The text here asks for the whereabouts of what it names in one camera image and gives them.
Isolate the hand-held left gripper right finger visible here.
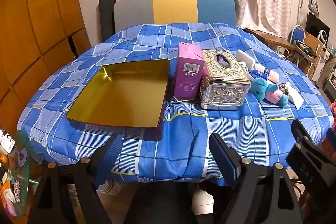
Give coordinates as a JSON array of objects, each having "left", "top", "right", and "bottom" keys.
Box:
[{"left": 209, "top": 133, "right": 305, "bottom": 224}]

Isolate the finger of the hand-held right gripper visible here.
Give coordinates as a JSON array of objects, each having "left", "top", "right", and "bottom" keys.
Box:
[{"left": 291, "top": 119, "right": 319, "bottom": 147}]

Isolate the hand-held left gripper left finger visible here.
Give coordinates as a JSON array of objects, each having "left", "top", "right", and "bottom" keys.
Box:
[{"left": 28, "top": 133, "right": 124, "bottom": 224}]

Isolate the gold rectangular tin box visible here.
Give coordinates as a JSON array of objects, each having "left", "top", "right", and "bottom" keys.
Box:
[{"left": 66, "top": 59, "right": 171, "bottom": 142}]

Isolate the blue pink plush toy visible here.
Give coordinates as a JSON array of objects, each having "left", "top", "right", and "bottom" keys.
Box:
[{"left": 248, "top": 77, "right": 289, "bottom": 106}]

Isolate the pink dishcloth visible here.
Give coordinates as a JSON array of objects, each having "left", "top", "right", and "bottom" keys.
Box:
[{"left": 252, "top": 63, "right": 280, "bottom": 83}]

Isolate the blue plaid tablecloth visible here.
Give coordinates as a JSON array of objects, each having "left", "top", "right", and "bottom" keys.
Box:
[{"left": 17, "top": 22, "right": 335, "bottom": 184}]

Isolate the ornate silver tissue box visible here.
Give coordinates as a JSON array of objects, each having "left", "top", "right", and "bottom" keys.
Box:
[{"left": 199, "top": 49, "right": 251, "bottom": 111}]

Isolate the purple cardboard box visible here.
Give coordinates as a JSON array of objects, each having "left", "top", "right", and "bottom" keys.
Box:
[{"left": 173, "top": 42, "right": 206, "bottom": 102}]

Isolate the tan wooden chair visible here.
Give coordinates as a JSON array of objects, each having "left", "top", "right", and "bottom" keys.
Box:
[{"left": 295, "top": 31, "right": 324, "bottom": 80}]

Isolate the wooden side table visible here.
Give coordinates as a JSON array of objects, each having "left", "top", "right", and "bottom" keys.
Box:
[{"left": 243, "top": 28, "right": 296, "bottom": 50}]

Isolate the blue backed chair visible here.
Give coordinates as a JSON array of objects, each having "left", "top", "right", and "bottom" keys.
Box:
[{"left": 290, "top": 25, "right": 305, "bottom": 43}]

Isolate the black monitor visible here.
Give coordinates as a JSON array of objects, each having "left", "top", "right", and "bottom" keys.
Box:
[{"left": 306, "top": 13, "right": 331, "bottom": 42}]

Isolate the white floor stand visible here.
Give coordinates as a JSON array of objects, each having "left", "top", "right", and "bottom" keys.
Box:
[{"left": 298, "top": 0, "right": 312, "bottom": 30}]

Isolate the black rolled mat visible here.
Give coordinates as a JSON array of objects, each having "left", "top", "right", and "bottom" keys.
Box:
[{"left": 99, "top": 0, "right": 116, "bottom": 42}]

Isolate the wooden wardrobe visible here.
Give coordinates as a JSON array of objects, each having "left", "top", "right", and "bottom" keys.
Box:
[{"left": 0, "top": 0, "right": 92, "bottom": 135}]

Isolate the grey yellow blue chair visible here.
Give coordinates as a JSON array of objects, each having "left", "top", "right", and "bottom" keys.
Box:
[{"left": 113, "top": 0, "right": 236, "bottom": 30}]

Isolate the white ring fan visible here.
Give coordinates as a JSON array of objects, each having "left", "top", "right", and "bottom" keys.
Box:
[{"left": 316, "top": 30, "right": 329, "bottom": 44}]

